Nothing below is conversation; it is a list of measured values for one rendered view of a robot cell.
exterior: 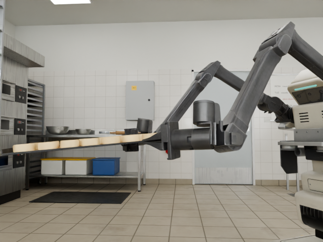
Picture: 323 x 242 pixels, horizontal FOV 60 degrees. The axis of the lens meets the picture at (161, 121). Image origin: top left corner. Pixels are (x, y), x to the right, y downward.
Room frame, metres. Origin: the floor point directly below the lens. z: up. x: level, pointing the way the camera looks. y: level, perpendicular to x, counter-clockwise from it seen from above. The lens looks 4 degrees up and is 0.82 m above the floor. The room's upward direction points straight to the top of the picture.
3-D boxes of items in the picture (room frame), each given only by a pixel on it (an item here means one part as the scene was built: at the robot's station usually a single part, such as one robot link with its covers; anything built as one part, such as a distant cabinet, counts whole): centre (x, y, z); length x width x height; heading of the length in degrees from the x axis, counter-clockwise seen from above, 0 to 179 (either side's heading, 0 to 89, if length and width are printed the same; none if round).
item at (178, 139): (0.76, -0.05, 0.81); 0.07 x 0.07 x 0.10; 64
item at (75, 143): (0.77, 0.25, 0.80); 0.05 x 0.05 x 0.02
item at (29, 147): (0.73, 0.36, 0.79); 0.05 x 0.05 x 0.02
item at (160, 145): (0.79, 0.01, 0.82); 0.09 x 0.07 x 0.07; 64
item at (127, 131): (1.26, 0.12, 0.81); 0.07 x 0.07 x 0.10; 65
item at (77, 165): (4.78, 1.37, 0.36); 0.46 x 0.38 x 0.26; 176
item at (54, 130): (4.78, 1.77, 0.95); 0.39 x 0.39 x 0.14
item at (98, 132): (4.71, 0.94, 0.92); 0.32 x 0.30 x 0.09; 3
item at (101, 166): (4.74, 0.92, 0.36); 0.46 x 0.38 x 0.26; 178
